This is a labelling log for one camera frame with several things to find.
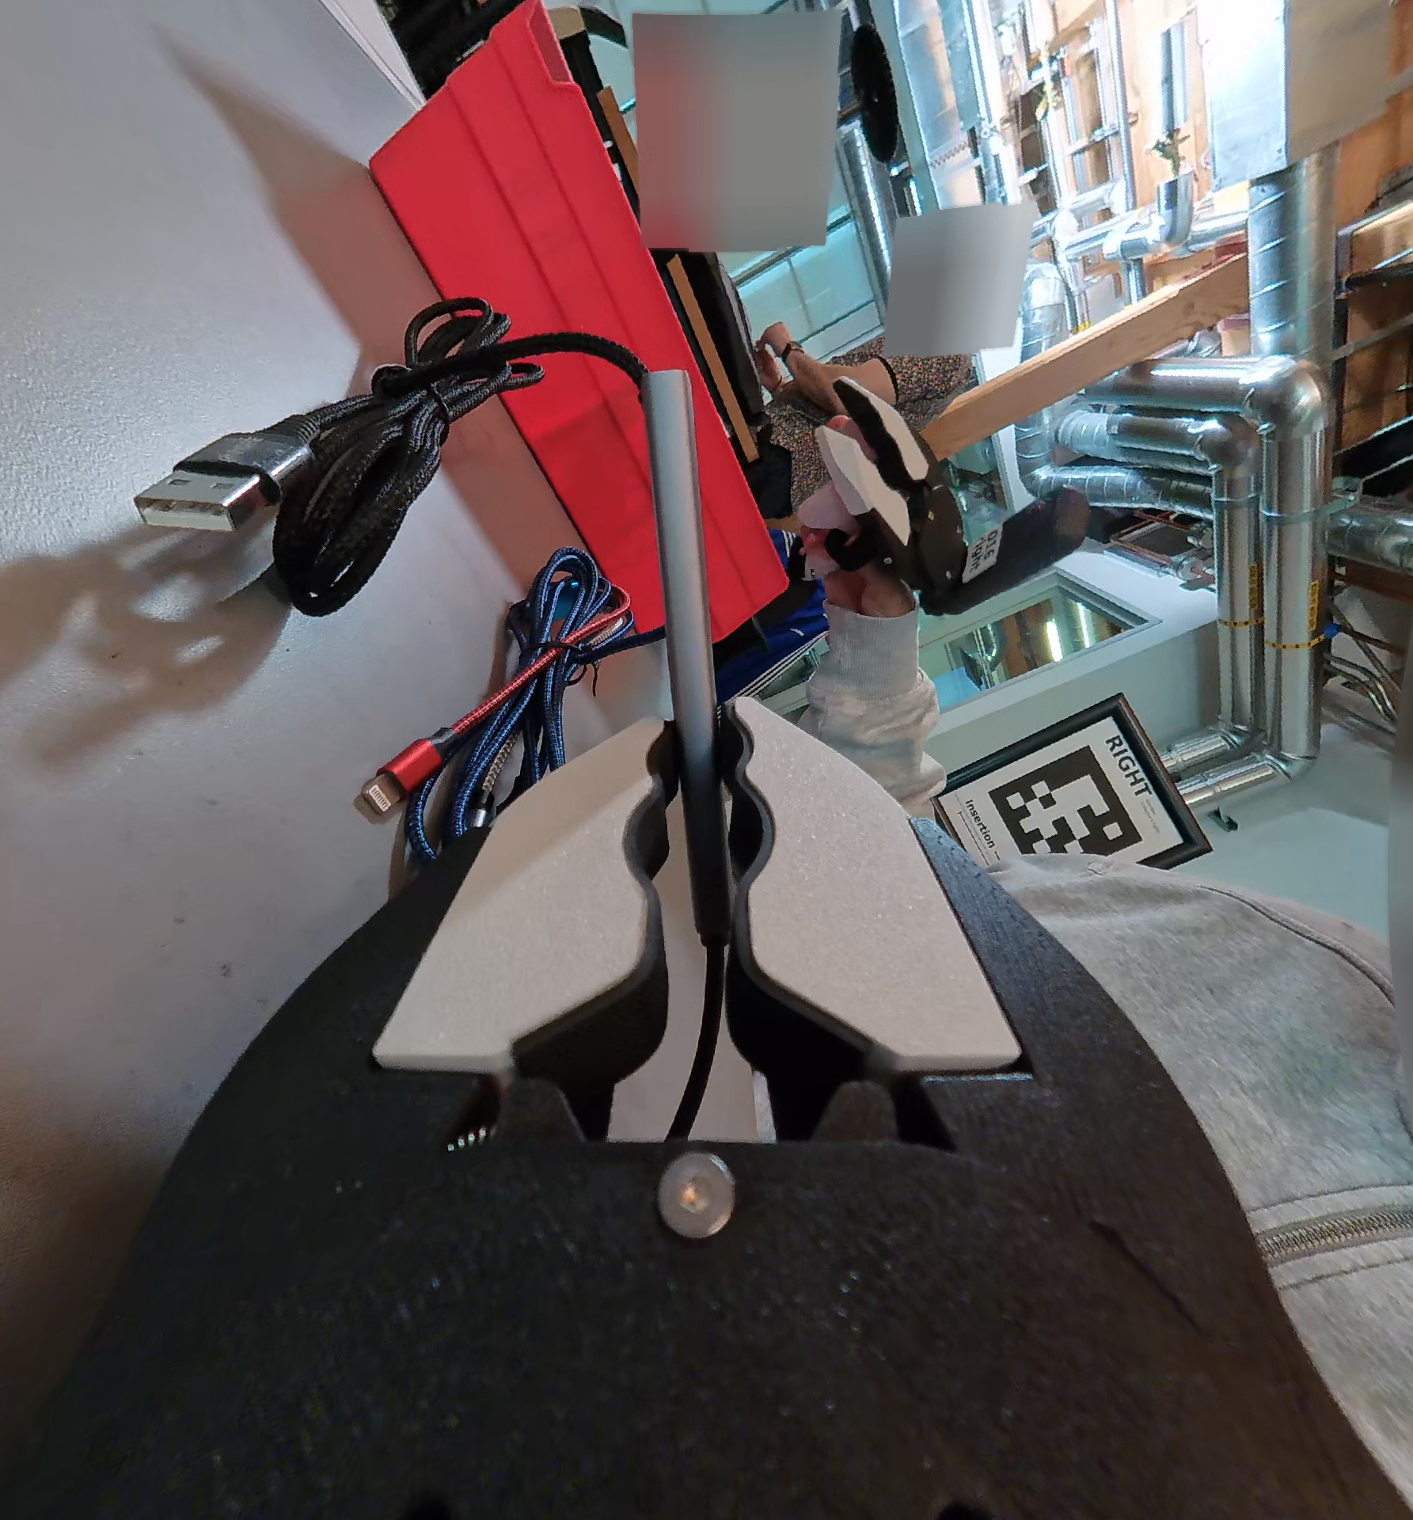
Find black screen in wooden frame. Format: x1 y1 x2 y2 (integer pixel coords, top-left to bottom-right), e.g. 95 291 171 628
659 242 773 465

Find person's right hand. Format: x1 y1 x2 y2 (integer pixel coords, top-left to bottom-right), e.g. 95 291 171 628
798 492 921 622

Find black braided USB cable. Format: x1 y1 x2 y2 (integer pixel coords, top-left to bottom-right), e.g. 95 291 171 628
133 295 647 618

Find blue braided cable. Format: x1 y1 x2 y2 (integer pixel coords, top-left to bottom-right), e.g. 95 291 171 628
397 546 638 869

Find framed black-white marker sign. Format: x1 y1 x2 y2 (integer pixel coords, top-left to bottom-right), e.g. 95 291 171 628
931 691 1213 873

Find wooden beam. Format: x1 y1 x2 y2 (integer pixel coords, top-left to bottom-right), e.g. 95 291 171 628
931 251 1256 460

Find silver ventilation ducts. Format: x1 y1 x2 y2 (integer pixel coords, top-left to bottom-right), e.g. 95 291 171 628
836 0 1413 821

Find black round lamp on pole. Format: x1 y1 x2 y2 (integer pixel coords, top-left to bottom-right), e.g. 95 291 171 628
845 20 899 164

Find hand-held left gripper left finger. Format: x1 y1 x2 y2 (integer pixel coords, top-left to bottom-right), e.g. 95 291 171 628
369 715 674 1070

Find thin black hub cable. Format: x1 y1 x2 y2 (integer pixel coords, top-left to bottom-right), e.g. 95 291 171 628
655 940 731 1144

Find red storage bin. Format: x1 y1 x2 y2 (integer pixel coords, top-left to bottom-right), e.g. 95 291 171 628
367 0 804 648

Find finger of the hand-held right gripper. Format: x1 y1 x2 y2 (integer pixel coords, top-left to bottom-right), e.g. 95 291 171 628
858 471 942 539
815 376 940 515

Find red braided cable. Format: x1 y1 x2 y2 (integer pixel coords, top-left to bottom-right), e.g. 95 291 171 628
354 593 638 821

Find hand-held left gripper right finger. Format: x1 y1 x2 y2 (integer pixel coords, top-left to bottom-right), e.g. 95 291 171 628
717 698 1024 1076

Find grey desk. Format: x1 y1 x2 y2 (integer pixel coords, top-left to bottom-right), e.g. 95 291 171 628
0 0 779 1520

